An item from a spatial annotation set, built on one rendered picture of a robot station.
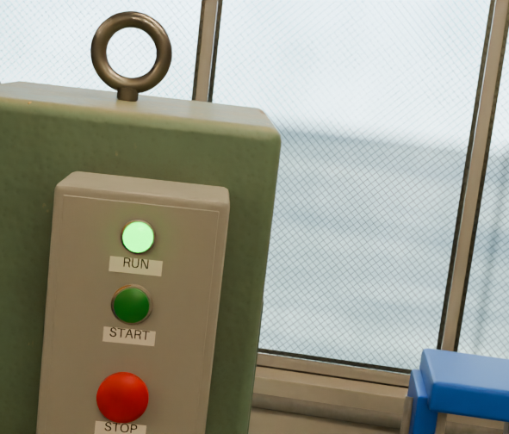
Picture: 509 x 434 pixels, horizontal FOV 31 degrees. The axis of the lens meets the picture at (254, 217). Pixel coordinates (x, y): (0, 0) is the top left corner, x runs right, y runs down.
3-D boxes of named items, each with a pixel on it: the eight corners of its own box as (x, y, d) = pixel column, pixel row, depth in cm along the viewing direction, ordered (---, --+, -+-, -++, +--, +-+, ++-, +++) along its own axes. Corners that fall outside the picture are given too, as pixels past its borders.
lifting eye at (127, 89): (88, 95, 68) (95, 7, 66) (168, 104, 68) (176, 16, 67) (84, 96, 66) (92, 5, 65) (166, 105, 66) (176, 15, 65)
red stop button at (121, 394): (96, 416, 53) (100, 367, 53) (146, 420, 53) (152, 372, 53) (93, 423, 52) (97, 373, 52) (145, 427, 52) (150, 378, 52)
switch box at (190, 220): (52, 409, 59) (71, 169, 57) (203, 424, 60) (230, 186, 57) (33, 449, 53) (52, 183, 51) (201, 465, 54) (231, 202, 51)
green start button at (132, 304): (109, 321, 52) (113, 282, 52) (151, 325, 52) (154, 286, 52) (108, 325, 52) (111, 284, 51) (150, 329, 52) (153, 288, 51)
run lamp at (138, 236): (119, 251, 51) (122, 217, 51) (154, 255, 52) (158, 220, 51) (118, 253, 51) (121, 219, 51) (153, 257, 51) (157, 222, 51)
